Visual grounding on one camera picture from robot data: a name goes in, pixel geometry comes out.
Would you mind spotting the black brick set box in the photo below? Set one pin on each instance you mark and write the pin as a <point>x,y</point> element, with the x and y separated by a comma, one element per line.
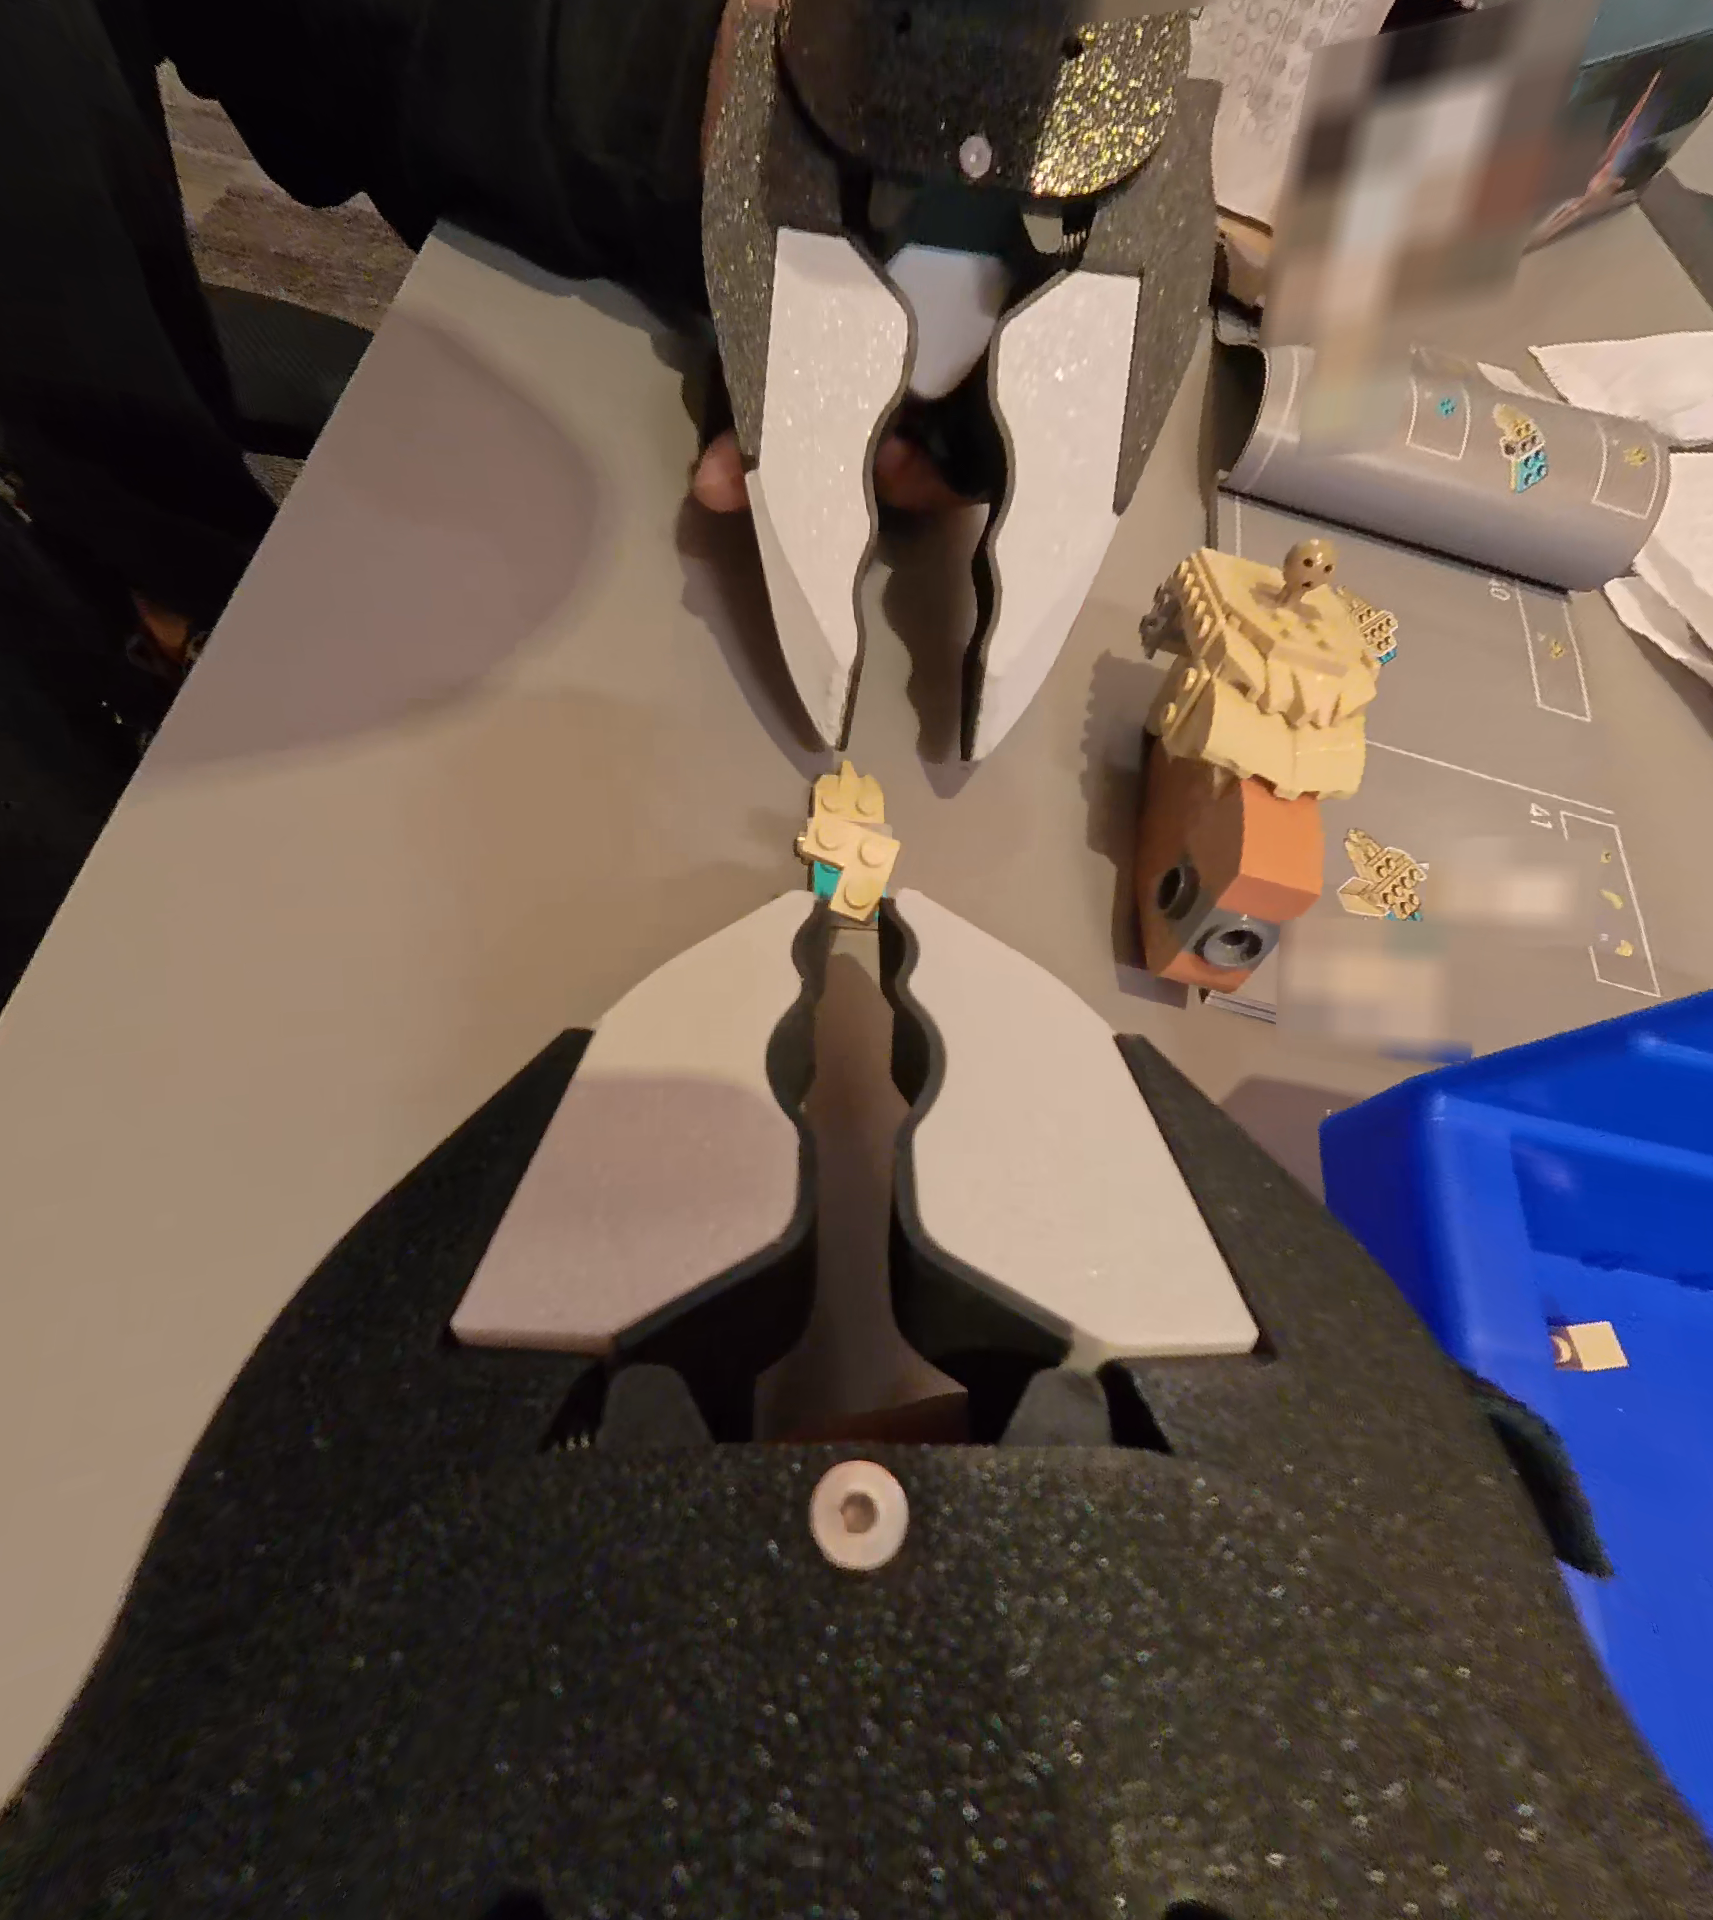
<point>1650,120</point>

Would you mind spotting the large blue plastic bin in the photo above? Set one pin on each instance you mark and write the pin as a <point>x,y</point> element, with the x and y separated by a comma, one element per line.
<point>1620,1200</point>

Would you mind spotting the black office chair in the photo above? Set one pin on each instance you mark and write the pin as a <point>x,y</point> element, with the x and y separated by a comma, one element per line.
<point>285,376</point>

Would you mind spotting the grey desk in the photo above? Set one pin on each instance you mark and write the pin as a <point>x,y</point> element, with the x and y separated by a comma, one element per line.
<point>346,900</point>

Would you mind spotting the tan pointed brick piece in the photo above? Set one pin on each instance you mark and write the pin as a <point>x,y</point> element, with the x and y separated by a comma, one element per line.
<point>851,793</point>

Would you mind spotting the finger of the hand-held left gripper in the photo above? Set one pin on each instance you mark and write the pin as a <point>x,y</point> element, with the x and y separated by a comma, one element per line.
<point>1065,450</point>
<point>810,420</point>

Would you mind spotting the loose small tan brick pieces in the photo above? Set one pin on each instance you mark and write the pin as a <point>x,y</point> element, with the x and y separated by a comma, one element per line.
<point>1588,1346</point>

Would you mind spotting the tan brown brick ship model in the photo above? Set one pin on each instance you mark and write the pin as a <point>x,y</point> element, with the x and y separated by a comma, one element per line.
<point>1245,706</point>

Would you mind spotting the person's left hand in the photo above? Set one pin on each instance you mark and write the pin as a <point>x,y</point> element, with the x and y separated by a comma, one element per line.
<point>922,481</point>

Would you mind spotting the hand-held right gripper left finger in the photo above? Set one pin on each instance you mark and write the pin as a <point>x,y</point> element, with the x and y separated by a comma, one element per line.
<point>645,1186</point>

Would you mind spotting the tan square brick plate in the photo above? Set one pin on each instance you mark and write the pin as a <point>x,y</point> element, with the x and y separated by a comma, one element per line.
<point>863,856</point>

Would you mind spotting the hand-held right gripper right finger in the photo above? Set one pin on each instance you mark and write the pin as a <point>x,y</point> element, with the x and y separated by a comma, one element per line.
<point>1065,1186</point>

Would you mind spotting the person's left forearm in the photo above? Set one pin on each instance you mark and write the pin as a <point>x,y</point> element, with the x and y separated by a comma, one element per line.
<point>421,120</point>

